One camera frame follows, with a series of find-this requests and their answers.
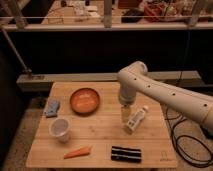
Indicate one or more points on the black white striped block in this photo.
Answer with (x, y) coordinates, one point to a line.
(126, 154)

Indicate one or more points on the white plastic bottle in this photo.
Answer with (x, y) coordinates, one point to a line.
(135, 119)

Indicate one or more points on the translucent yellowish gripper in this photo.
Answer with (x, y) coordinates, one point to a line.
(125, 113)

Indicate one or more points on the wooden bamboo board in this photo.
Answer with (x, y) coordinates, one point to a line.
(102, 130)

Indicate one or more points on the white paper cup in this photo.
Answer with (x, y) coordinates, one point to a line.
(60, 129)

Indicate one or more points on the grey metal rail beam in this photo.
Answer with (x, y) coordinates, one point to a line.
(43, 82)

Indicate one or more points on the diagonal metal strut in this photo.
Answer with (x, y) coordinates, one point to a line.
(26, 69)

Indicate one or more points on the orange carrot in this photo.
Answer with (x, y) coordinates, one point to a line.
(79, 152)

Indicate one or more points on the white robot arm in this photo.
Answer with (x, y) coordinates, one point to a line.
(195, 106)

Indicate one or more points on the upper wooden shelf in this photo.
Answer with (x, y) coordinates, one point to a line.
(89, 15)

